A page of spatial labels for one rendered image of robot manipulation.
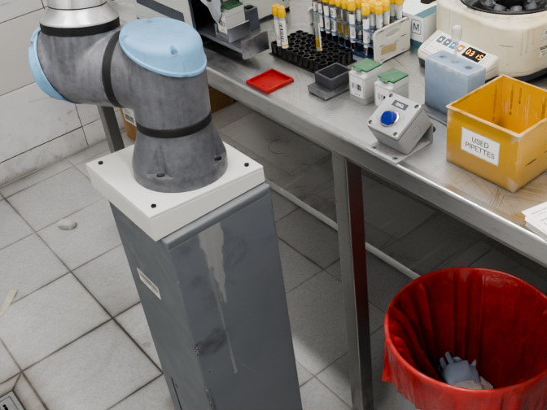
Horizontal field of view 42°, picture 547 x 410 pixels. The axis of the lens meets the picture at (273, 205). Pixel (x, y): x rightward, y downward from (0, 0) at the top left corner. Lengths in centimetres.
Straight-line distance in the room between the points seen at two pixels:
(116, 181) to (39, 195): 180
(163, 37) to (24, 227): 183
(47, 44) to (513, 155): 69
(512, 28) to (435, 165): 31
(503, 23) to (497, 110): 19
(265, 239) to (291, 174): 105
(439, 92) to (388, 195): 88
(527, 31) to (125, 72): 70
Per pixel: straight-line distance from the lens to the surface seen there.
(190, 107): 106
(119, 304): 232
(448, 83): 125
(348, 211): 139
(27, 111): 300
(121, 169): 118
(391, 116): 116
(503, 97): 123
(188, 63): 103
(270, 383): 143
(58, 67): 111
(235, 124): 254
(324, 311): 215
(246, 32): 157
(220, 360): 129
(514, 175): 110
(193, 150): 108
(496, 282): 163
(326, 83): 137
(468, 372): 171
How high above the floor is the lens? 154
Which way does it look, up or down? 37 degrees down
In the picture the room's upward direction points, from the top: 8 degrees counter-clockwise
